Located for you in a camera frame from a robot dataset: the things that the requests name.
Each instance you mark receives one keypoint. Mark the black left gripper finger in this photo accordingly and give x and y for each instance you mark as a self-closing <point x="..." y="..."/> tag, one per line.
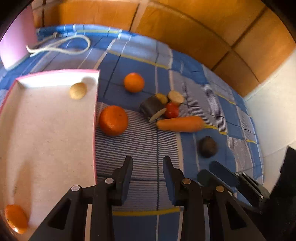
<point x="208" y="211"/>
<point x="67" y="220"/>

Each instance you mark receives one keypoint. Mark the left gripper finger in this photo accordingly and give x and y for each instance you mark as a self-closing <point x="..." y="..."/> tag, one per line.
<point x="206" y="178"/>
<point x="223" y="173"/>

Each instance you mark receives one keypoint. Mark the dark avocado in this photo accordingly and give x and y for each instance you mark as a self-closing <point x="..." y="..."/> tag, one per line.
<point x="207" y="147"/>

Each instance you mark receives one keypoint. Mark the orange carrot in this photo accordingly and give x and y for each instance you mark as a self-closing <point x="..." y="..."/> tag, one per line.
<point x="187" y="124"/>

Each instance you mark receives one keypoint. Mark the red tomato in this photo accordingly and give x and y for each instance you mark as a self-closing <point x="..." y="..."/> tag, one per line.
<point x="172" y="110"/>

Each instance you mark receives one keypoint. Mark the small yellow-brown kiwi fruit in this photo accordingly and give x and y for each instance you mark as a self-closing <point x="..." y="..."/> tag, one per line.
<point x="162" y="98"/>

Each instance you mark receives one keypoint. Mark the dark eggplant piece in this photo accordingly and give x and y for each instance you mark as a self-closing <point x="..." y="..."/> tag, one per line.
<point x="152" y="108"/>

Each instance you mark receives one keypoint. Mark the large orange tangerine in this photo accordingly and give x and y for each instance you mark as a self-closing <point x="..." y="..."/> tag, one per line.
<point x="113" y="120"/>

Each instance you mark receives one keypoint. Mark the small orange fruit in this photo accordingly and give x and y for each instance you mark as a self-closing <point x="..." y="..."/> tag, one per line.
<point x="133" y="82"/>

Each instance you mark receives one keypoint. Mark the orange fruit in box corner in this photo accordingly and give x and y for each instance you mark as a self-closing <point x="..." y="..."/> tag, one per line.
<point x="16" y="218"/>

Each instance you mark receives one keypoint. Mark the blue plaid bedsheet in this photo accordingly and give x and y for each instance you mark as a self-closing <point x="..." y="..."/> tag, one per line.
<point x="147" y="213"/>

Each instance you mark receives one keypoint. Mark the pink white storage box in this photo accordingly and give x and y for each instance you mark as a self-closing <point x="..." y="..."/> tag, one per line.
<point x="47" y="141"/>

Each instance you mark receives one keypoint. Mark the small beige potato in box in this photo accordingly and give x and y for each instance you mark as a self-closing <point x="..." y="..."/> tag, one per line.
<point x="77" y="91"/>

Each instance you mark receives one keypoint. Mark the wooden headboard panel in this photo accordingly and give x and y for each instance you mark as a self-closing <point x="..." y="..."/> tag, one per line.
<point x="243" y="42"/>

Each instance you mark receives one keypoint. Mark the pink electric kettle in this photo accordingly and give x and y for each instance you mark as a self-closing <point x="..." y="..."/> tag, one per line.
<point x="20" y="34"/>

